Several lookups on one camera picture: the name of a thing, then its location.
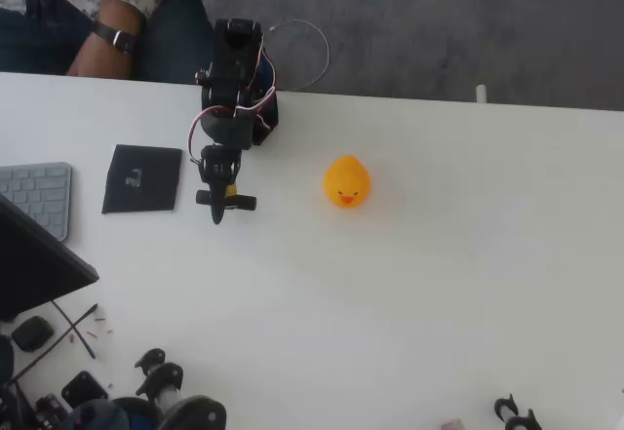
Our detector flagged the yellow rubber duck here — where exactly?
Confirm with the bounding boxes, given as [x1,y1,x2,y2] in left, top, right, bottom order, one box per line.
[323,154,372,211]

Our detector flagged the person's left forearm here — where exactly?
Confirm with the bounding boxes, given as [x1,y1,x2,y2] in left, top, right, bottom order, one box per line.
[97,0,148,44]

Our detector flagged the black square mat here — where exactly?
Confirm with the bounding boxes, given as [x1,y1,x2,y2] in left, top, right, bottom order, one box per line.
[100,143,184,215]

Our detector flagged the black square mounting plate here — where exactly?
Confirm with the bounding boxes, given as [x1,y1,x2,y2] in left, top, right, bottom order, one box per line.
[59,370,110,410]

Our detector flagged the person's left hand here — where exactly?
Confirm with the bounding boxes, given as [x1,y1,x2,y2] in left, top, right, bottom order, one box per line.
[65,34,136,80]

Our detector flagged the dark blue trousers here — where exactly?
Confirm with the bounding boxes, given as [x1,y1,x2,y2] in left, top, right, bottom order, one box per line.
[0,0,212,85]

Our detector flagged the black wristwatch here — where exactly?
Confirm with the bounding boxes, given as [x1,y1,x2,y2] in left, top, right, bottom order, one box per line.
[91,20,138,57]

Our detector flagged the grey keyboard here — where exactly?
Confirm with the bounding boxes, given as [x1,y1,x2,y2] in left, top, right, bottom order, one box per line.
[0,161,73,243]

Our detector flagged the black flat screen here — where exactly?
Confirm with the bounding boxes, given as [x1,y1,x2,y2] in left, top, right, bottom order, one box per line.
[0,193,100,323]

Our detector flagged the small black pouch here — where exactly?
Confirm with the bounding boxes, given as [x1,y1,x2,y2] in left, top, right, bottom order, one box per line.
[11,316,56,354]

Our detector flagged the dark navy round object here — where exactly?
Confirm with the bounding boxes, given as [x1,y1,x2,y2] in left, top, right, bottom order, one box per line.
[61,398,132,430]

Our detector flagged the black circuit board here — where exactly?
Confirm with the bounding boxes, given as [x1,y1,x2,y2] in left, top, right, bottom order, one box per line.
[32,392,68,427]

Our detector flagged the black bar camera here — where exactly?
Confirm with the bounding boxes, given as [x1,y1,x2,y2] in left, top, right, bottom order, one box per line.
[195,189,258,213]

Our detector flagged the white red servo wire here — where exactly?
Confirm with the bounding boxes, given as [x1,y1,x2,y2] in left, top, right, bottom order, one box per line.
[187,106,235,168]
[243,34,280,132]

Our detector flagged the thin white cable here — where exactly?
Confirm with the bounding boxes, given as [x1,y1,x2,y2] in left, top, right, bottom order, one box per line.
[266,19,331,93]

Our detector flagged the black cable bundle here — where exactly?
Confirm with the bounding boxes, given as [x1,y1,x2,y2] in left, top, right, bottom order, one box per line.
[0,381,35,430]

